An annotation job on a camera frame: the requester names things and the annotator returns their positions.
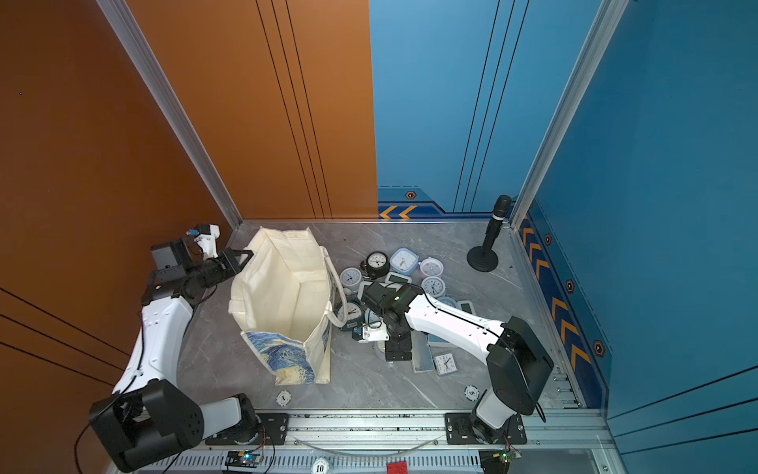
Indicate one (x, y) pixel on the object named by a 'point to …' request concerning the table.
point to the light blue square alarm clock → (404, 261)
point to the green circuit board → (243, 459)
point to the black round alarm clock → (376, 265)
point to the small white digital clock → (391, 276)
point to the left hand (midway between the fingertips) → (252, 250)
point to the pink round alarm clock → (431, 267)
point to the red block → (398, 468)
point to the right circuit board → (507, 454)
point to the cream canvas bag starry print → (286, 292)
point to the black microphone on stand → (484, 259)
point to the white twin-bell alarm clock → (350, 278)
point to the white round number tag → (320, 466)
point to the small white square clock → (445, 363)
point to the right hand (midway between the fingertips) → (397, 335)
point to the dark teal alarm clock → (353, 314)
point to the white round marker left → (283, 398)
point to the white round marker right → (471, 392)
